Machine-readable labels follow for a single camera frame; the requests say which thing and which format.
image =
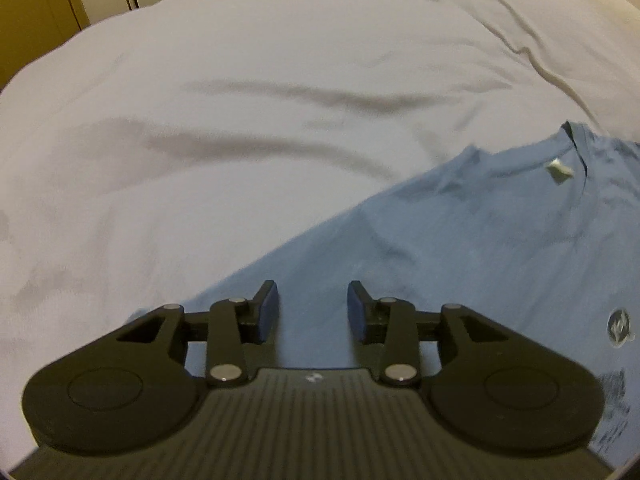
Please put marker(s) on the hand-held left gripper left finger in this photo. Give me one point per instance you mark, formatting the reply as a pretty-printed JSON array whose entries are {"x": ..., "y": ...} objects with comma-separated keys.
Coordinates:
[{"x": 268, "y": 310}]

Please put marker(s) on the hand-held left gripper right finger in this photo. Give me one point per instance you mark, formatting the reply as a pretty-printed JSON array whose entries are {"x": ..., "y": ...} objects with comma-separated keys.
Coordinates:
[{"x": 356, "y": 312}]

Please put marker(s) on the blue t-shirt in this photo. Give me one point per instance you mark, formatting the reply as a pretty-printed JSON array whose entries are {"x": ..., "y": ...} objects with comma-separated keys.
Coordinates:
[{"x": 475, "y": 240}]

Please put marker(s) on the white bed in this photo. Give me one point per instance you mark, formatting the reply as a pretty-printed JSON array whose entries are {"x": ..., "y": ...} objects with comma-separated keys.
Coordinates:
[{"x": 200, "y": 160}]

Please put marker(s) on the brown wooden door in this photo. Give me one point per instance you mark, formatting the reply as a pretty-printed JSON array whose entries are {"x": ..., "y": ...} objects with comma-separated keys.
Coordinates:
[{"x": 35, "y": 15}]

